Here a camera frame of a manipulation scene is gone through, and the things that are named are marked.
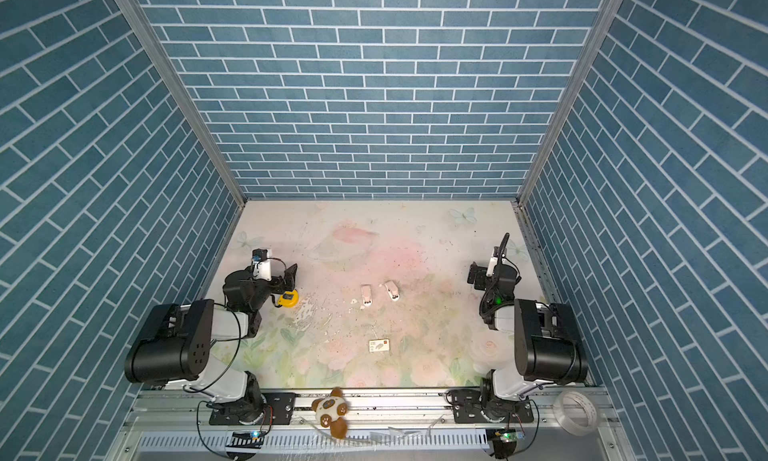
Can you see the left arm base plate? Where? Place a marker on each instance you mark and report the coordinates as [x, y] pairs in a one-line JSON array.
[[267, 408]]

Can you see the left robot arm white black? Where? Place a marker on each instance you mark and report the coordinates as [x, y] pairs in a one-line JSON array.
[[174, 344]]

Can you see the white staple box sleeve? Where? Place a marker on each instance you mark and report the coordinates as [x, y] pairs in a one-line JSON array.
[[379, 345]]

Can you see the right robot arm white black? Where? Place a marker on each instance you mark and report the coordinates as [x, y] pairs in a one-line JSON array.
[[546, 342]]

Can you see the yellow tape measure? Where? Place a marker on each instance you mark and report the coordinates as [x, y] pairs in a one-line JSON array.
[[288, 299]]

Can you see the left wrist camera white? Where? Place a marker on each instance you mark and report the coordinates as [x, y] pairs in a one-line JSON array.
[[261, 264]]

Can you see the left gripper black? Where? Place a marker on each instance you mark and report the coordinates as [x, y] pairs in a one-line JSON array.
[[285, 279]]

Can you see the brown white plush toy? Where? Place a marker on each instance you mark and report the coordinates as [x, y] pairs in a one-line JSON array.
[[330, 412]]

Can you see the clear tape roll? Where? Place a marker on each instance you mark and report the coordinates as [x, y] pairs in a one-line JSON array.
[[576, 413]]

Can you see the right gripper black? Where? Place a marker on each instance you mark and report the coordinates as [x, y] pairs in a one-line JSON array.
[[477, 275]]

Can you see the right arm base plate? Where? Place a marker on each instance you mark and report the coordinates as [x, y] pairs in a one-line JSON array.
[[472, 406]]

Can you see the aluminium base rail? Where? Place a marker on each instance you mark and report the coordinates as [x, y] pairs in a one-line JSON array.
[[397, 423]]

